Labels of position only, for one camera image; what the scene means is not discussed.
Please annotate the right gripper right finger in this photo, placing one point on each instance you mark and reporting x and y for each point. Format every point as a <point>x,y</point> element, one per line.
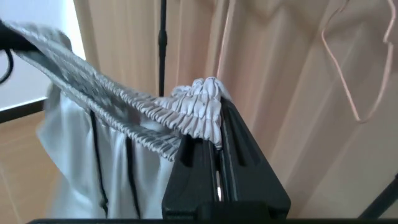
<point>248,174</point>

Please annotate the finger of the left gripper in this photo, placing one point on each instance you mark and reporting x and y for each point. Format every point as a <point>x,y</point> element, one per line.
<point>15,39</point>

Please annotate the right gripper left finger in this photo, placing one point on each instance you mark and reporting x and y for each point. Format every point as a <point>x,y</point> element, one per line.
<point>189,180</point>

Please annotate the pale grey shorts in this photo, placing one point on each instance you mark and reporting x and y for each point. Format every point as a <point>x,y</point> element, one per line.
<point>77,149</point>

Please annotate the pink clothes hanger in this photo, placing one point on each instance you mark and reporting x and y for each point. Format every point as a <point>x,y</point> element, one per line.
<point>386,62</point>

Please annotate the window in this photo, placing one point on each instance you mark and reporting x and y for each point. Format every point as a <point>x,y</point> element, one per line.
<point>37,9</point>

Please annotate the beige curtain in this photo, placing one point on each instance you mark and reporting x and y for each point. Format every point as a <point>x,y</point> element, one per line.
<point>280,77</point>

